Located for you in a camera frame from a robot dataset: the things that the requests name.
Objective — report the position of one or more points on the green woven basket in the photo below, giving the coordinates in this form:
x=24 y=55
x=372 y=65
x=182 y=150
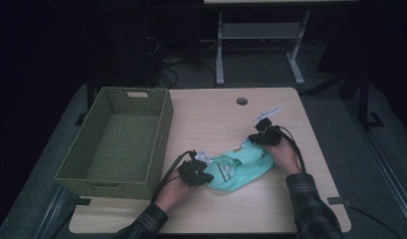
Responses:
x=124 y=132

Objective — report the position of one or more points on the grey tape strip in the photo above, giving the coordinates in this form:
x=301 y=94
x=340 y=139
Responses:
x=338 y=201

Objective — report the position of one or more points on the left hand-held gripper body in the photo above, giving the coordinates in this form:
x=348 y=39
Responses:
x=191 y=172

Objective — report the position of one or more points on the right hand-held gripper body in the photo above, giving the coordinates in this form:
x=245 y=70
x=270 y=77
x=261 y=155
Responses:
x=269 y=134

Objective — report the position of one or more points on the black tape strip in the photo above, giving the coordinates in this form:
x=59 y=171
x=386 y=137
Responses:
x=82 y=201

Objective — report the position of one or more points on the black metal stand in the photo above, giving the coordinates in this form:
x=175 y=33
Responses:
x=364 y=99

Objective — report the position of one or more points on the long metal floor rail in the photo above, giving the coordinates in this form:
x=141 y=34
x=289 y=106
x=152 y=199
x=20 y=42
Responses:
x=390 y=179

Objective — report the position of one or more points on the grey table grommet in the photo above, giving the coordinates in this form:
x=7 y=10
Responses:
x=242 y=101

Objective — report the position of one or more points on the grey metal stand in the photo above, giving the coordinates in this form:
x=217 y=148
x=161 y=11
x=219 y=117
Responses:
x=260 y=30

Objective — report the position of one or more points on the person's left hand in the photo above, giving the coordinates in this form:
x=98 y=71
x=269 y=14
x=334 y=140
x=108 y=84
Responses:
x=172 y=195

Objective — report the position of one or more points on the person's right hand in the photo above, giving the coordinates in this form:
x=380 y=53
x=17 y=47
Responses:
x=284 y=156

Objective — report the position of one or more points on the short metal floor rail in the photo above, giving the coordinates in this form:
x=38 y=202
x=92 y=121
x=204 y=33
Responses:
x=53 y=214

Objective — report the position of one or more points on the teal cloth garment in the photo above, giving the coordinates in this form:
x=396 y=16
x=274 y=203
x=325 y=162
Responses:
x=237 y=169

